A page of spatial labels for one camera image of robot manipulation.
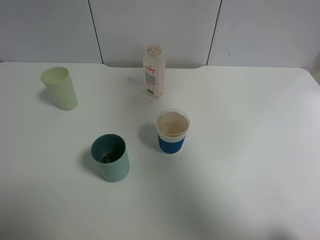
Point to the clear plastic drink bottle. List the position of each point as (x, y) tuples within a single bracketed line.
[(154, 65)]

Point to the clear cup with blue sleeve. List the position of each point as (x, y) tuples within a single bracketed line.
[(172, 126)]

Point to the teal green plastic cup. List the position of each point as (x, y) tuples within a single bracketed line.
[(110, 153)]

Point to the light green plastic cup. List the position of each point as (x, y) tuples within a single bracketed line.
[(58, 82)]

